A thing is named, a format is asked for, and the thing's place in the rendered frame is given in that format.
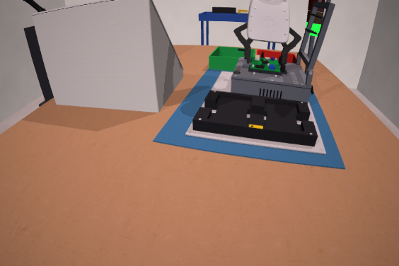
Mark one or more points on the green bin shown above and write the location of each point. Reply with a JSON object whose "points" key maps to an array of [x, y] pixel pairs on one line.
{"points": [[224, 58]]}

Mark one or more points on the green circuit board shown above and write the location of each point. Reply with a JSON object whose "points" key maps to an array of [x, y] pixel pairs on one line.
{"points": [[266, 64]]}

